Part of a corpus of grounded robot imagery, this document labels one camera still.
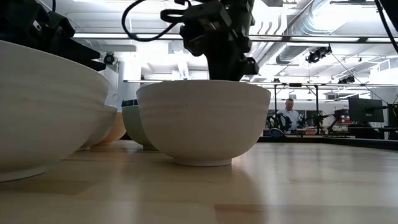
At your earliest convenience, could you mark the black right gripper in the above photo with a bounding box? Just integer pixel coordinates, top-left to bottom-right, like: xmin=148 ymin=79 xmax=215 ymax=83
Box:
xmin=179 ymin=12 xmax=260 ymax=83

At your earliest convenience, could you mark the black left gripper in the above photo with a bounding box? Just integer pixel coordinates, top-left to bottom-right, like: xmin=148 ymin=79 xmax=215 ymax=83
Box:
xmin=0 ymin=0 xmax=107 ymax=72

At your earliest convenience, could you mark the white ceramic bowl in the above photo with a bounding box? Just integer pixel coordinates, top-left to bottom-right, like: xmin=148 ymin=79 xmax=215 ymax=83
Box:
xmin=76 ymin=105 xmax=118 ymax=152
xmin=0 ymin=40 xmax=111 ymax=183
xmin=136 ymin=79 xmax=272 ymax=167

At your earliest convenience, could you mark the orange ceramic bowl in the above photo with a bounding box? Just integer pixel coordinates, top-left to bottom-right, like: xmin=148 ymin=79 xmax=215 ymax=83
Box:
xmin=92 ymin=112 xmax=127 ymax=147

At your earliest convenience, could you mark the pale green ceramic bowl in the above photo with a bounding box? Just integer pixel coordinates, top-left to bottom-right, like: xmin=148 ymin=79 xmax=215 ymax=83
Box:
xmin=121 ymin=105 xmax=159 ymax=152

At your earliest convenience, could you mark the white fluorescent tube light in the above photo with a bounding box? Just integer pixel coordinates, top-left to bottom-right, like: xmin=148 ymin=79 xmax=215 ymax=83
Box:
xmin=123 ymin=79 xmax=163 ymax=84

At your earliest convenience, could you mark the person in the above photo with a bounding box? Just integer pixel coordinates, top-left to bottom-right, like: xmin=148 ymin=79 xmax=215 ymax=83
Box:
xmin=276 ymin=98 xmax=303 ymax=135

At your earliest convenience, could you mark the blue round object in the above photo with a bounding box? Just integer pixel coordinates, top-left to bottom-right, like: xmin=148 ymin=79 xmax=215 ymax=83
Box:
xmin=268 ymin=127 xmax=286 ymax=138

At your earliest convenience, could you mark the black ceiling spotlight cluster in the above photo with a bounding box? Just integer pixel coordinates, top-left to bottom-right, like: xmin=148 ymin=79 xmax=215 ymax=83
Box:
xmin=338 ymin=75 xmax=356 ymax=85
xmin=305 ymin=45 xmax=333 ymax=65

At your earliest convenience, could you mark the black round camera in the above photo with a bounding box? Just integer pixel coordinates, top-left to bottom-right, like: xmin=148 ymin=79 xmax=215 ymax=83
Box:
xmin=103 ymin=52 xmax=116 ymax=66

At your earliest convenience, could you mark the black looped cable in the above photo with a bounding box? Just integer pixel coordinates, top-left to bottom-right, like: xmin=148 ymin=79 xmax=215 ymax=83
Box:
xmin=121 ymin=0 xmax=194 ymax=42

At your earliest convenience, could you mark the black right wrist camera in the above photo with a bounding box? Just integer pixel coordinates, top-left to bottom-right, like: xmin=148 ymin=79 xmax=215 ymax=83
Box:
xmin=182 ymin=2 xmax=233 ymax=29

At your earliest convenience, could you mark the overhead light bar frame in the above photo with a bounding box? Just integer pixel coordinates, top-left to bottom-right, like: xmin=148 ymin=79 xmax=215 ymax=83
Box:
xmin=72 ymin=32 xmax=398 ymax=44

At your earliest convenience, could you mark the silver ventilation duct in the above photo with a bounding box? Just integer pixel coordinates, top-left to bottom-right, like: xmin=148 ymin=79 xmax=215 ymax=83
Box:
xmin=252 ymin=0 xmax=346 ymax=65

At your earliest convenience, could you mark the black metal frame stand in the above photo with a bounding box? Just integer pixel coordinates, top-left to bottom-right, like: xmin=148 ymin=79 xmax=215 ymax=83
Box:
xmin=272 ymin=83 xmax=320 ymax=135

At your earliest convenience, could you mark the black table edge rail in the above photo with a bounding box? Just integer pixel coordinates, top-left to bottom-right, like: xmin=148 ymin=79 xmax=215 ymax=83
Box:
xmin=257 ymin=135 xmax=398 ymax=151

